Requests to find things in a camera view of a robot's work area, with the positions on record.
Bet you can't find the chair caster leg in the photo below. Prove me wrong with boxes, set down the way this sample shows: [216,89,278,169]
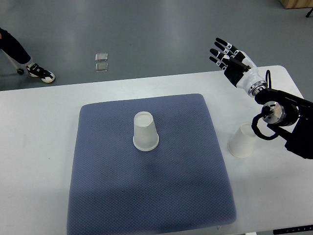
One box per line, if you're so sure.
[1,49,24,75]

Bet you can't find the wooden furniture corner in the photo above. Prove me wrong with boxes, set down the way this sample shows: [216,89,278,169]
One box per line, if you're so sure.
[279,0,313,9]

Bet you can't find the blue mesh cushion mat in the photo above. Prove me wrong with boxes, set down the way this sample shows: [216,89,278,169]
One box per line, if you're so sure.
[67,94,236,235]

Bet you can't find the black tripod leg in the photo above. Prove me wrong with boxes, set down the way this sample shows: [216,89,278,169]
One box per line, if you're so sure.
[305,8,313,18]

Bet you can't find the white black sneaker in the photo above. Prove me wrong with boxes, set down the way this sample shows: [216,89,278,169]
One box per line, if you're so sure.
[26,63,55,83]

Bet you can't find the black table control panel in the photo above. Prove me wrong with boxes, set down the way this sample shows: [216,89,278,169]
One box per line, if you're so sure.
[273,225,313,235]

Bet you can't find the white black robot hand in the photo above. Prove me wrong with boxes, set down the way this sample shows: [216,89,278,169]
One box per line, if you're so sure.
[209,38,268,97]

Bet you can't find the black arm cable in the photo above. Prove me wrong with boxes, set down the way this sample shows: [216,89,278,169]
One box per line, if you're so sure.
[251,70,282,140]

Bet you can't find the upper metal floor plate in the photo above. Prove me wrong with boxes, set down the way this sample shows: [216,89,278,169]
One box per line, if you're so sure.
[95,52,108,61]

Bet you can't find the white paper cup on mat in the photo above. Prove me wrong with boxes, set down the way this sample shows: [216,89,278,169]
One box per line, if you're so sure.
[133,111,159,151]

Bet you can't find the person leg dark trousers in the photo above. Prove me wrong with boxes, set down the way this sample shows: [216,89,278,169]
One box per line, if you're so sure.
[0,28,31,65]

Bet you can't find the white paper cup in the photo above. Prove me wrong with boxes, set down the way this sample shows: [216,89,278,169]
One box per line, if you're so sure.
[133,111,159,151]
[227,122,257,158]

